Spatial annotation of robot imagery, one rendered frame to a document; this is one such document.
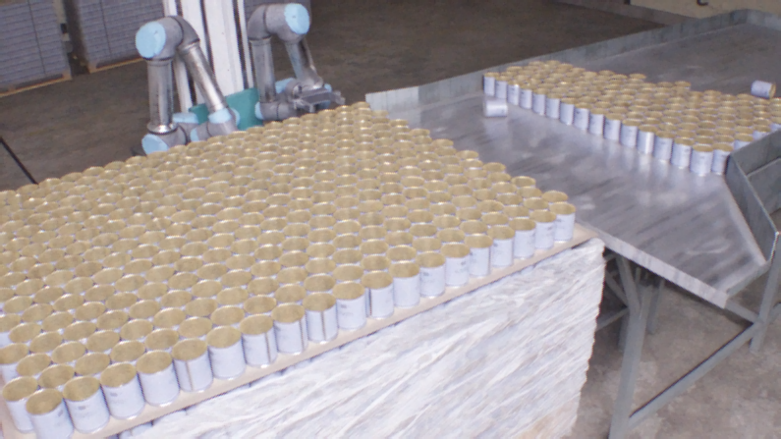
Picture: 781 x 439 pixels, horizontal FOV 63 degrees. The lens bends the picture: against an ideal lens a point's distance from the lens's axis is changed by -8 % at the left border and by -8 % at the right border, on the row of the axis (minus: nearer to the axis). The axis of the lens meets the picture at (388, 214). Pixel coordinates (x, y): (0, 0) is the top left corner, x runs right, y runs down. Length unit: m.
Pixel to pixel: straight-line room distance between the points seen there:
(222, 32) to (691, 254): 2.09
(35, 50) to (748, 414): 7.77
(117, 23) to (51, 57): 0.89
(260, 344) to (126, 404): 0.27
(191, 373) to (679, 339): 2.46
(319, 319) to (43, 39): 7.44
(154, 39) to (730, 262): 1.93
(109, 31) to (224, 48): 5.74
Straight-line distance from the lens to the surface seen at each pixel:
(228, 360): 1.31
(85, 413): 1.28
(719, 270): 1.76
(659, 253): 1.78
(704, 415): 2.95
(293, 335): 1.34
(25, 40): 8.54
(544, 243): 1.70
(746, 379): 3.18
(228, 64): 3.06
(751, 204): 1.98
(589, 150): 2.34
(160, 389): 1.29
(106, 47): 8.75
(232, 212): 1.80
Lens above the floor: 1.98
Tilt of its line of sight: 28 degrees down
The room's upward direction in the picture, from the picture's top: 4 degrees counter-clockwise
